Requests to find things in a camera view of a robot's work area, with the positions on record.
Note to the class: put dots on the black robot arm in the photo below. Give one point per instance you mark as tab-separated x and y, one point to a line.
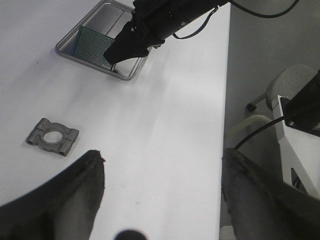
111	121

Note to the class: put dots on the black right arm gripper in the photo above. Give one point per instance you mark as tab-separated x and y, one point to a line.
133	41

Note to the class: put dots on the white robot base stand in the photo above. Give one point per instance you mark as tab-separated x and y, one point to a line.
299	151

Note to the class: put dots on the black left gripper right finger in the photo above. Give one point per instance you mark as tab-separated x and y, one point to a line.
263	207

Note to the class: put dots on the grey metal clamp block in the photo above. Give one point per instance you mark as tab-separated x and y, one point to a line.
52	137

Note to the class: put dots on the green perforated circuit board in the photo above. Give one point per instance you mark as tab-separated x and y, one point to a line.
90	46

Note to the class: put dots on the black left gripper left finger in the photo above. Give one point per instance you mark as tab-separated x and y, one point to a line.
63	208

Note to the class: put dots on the silver metal tray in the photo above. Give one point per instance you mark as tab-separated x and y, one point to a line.
108	18

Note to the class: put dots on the grey office chair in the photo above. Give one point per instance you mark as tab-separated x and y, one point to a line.
286	84

